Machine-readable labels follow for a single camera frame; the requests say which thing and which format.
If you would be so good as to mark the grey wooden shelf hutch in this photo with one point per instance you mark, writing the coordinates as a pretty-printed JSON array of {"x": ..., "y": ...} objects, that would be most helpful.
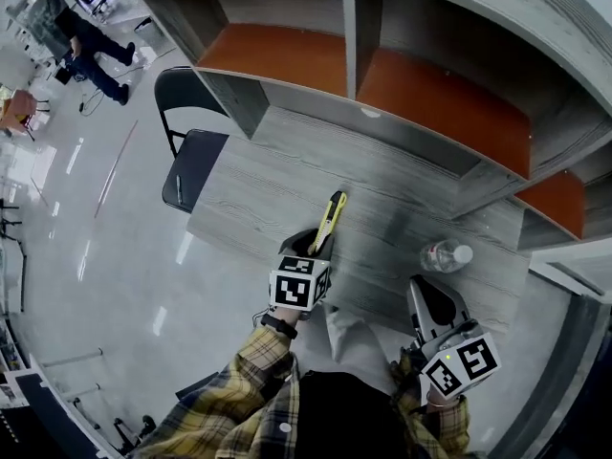
[{"x": 430, "y": 27}]

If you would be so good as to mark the person's black torso clothing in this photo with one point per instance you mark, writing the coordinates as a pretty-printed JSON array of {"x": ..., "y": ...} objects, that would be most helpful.
[{"x": 344, "y": 419}]

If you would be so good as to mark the black wristband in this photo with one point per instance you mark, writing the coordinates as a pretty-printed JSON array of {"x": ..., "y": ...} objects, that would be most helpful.
[{"x": 279, "y": 325}]

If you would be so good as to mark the person's legs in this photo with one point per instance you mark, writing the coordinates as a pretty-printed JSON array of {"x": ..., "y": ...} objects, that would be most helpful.
[{"x": 354, "y": 342}]

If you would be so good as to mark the white door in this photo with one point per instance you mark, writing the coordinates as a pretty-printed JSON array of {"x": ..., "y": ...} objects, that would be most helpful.
[{"x": 574, "y": 270}]

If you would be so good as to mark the clear plastic water bottle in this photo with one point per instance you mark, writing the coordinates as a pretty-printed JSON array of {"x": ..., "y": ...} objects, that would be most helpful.
[{"x": 442, "y": 256}]

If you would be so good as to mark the black flat case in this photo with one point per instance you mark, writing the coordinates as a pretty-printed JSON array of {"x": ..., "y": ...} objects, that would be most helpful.
[{"x": 198, "y": 385}]

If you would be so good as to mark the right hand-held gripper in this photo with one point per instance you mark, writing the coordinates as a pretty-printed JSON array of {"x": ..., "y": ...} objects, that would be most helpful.
[{"x": 459, "y": 361}]

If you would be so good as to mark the black folding chair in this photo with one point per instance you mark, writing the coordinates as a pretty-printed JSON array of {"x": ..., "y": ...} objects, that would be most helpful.
[{"x": 191, "y": 170}]

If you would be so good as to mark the grey stone threshold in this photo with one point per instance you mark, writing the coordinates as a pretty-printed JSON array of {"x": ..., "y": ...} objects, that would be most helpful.
[{"x": 550, "y": 376}]

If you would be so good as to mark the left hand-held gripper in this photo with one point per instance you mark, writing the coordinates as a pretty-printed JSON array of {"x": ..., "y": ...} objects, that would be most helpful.
[{"x": 294, "y": 285}]

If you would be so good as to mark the thin red floor stick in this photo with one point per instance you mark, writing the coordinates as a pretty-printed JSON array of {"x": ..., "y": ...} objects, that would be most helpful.
[{"x": 115, "y": 170}]

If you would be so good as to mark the yellow black utility knife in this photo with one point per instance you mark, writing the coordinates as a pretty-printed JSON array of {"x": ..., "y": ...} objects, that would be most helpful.
[{"x": 331, "y": 215}]

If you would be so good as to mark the person's left forearm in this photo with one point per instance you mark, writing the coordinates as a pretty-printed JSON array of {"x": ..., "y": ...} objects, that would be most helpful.
[{"x": 239, "y": 390}]

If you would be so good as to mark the orange chair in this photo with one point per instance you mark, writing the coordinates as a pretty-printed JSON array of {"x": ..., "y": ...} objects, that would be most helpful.
[{"x": 19, "y": 108}]

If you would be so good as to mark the person's right forearm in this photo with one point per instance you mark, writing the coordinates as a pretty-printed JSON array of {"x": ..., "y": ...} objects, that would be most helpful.
[{"x": 440, "y": 428}]

